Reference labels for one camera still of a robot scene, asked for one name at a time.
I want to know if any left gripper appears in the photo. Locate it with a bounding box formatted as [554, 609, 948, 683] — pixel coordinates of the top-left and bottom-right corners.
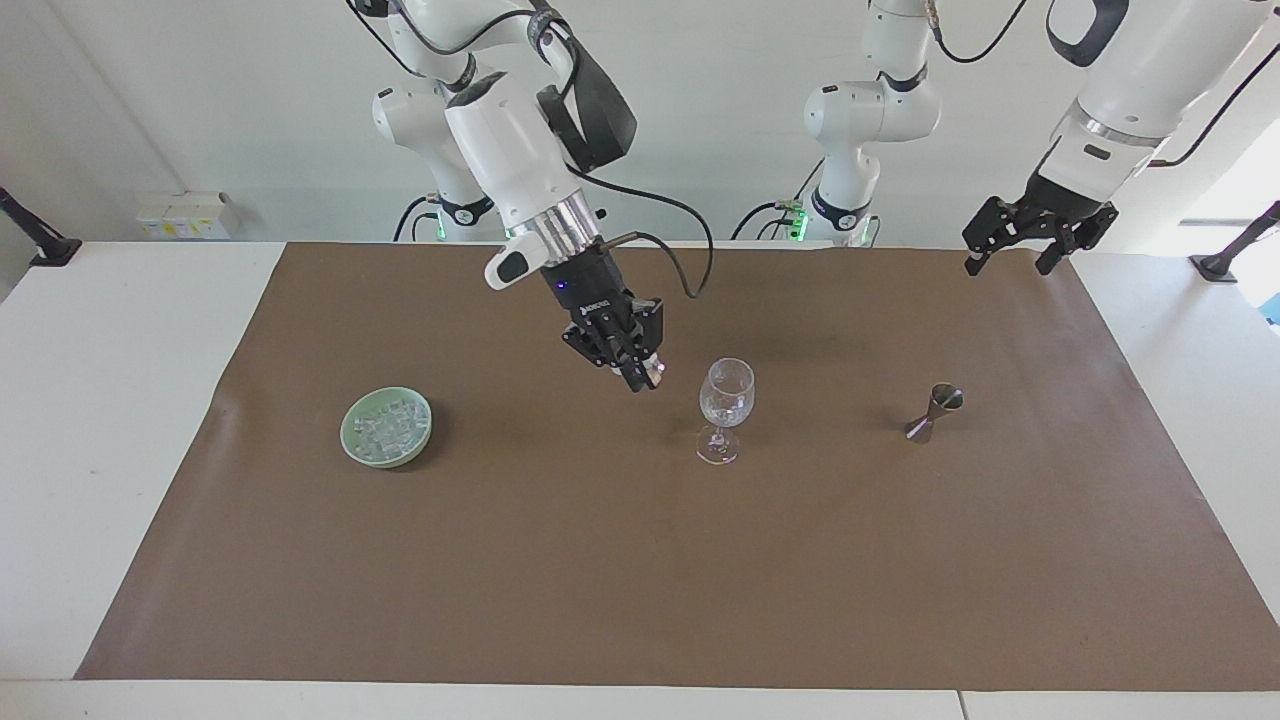
[962, 171, 1120, 278]

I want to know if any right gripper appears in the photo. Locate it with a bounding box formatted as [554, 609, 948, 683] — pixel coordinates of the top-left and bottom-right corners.
[540, 242, 666, 394]

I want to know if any clear wine glass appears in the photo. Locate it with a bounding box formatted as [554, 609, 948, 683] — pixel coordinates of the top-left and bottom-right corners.
[695, 357, 757, 467]

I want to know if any black stand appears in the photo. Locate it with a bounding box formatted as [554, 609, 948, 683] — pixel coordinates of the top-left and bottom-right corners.
[1189, 200, 1280, 285]
[0, 186, 84, 269]

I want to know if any metal jigger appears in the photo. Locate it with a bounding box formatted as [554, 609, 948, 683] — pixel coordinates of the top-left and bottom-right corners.
[904, 383, 967, 445]

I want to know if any green bowl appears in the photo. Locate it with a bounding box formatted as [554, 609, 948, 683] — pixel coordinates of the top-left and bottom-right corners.
[339, 386, 434, 470]

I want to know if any white box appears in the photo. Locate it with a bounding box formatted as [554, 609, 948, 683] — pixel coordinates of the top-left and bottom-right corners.
[134, 190, 242, 242]

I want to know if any black cable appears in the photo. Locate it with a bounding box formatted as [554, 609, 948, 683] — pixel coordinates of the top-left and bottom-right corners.
[392, 194, 443, 244]
[396, 0, 546, 57]
[927, 0, 1030, 65]
[729, 158, 829, 242]
[565, 160, 716, 301]
[1149, 42, 1280, 169]

